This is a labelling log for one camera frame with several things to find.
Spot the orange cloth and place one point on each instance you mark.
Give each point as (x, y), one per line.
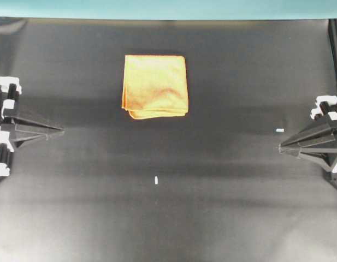
(155, 86)

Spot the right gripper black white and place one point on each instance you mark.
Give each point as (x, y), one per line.
(317, 143)

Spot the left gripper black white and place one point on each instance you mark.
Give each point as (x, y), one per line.
(13, 136)

